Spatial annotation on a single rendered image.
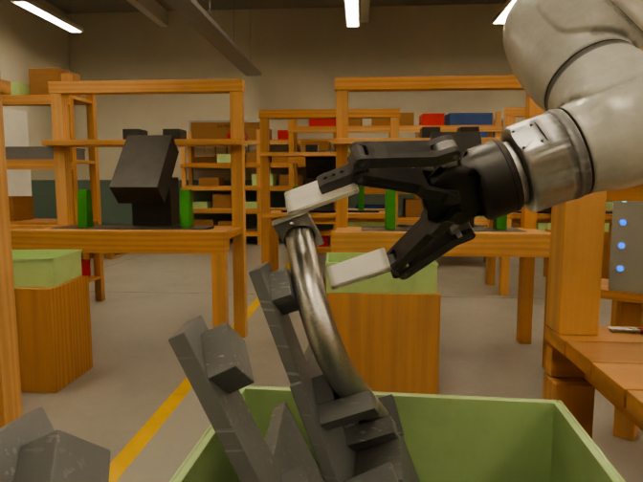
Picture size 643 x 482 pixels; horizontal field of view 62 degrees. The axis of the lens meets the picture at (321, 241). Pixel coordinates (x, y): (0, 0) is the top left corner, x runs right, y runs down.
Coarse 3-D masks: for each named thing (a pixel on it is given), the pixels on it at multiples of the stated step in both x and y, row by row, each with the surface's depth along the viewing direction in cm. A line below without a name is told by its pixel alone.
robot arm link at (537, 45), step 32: (544, 0) 59; (576, 0) 55; (608, 0) 54; (640, 0) 54; (512, 32) 62; (544, 32) 57; (576, 32) 55; (608, 32) 54; (640, 32) 55; (512, 64) 63; (544, 64) 57; (544, 96) 57
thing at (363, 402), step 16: (320, 384) 55; (320, 400) 55; (336, 400) 54; (352, 400) 53; (368, 400) 53; (320, 416) 54; (336, 416) 53; (352, 416) 53; (368, 416) 54; (352, 432) 62; (368, 432) 61; (384, 432) 61; (352, 448) 62
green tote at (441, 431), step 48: (432, 432) 69; (480, 432) 68; (528, 432) 67; (576, 432) 59; (192, 480) 52; (432, 480) 69; (480, 480) 69; (528, 480) 68; (576, 480) 58; (624, 480) 49
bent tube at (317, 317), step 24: (288, 216) 56; (288, 240) 56; (312, 240) 56; (312, 264) 53; (312, 288) 51; (312, 312) 50; (312, 336) 50; (336, 336) 51; (336, 360) 51; (336, 384) 52; (360, 384) 54; (384, 408) 64
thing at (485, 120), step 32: (288, 128) 770; (320, 128) 766; (352, 128) 763; (384, 128) 760; (416, 128) 757; (448, 128) 754; (480, 128) 750; (288, 160) 775; (384, 192) 770; (480, 224) 765
